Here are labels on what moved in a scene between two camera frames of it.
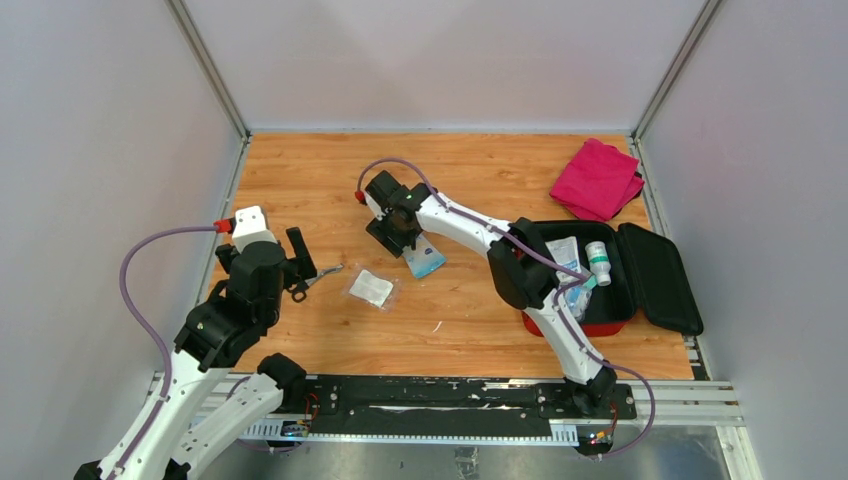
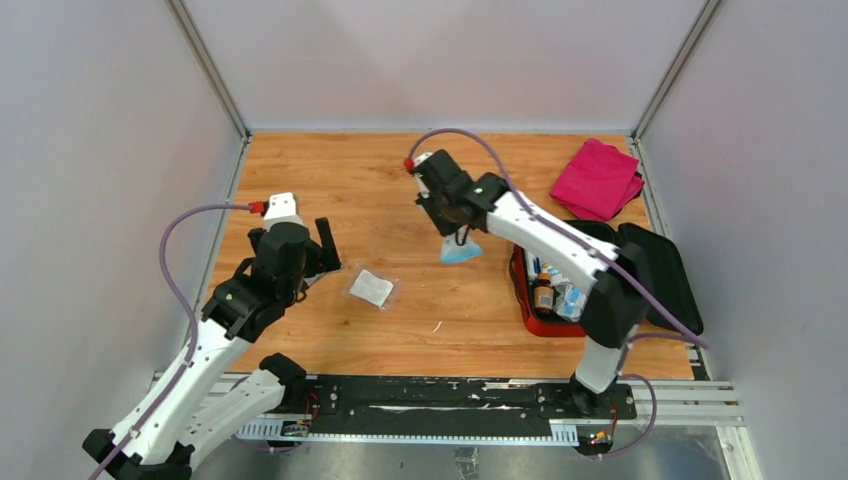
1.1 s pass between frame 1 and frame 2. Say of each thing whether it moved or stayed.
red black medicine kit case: stayed
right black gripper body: moved
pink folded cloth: stayed
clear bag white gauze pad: stayed
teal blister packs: moved
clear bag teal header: stayed
